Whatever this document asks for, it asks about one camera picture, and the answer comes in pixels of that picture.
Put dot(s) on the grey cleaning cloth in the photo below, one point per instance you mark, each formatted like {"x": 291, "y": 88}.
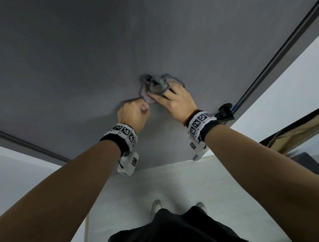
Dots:
{"x": 155, "y": 83}

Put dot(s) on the black bin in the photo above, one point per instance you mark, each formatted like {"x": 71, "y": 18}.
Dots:
{"x": 306, "y": 163}

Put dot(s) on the person's right hand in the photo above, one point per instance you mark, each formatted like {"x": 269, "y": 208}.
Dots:
{"x": 177, "y": 102}

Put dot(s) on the black white marker wristband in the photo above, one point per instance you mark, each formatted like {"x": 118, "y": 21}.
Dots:
{"x": 119, "y": 139}
{"x": 203, "y": 124}

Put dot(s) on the person's right forearm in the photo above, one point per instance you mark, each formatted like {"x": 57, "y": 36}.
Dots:
{"x": 269, "y": 184}

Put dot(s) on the person's left hand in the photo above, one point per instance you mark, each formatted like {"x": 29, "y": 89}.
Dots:
{"x": 133, "y": 114}

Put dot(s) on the wooden table with black frame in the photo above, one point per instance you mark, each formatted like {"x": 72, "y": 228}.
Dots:
{"x": 294, "y": 137}

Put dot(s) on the grey door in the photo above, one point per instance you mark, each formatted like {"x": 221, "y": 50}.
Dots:
{"x": 99, "y": 49}

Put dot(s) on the black clothing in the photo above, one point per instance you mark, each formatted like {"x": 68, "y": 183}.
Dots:
{"x": 179, "y": 229}

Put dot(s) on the blue film latch plate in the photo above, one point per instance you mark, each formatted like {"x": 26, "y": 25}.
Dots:
{"x": 233, "y": 109}

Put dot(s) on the person's left forearm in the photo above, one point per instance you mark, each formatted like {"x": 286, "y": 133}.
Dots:
{"x": 57, "y": 199}

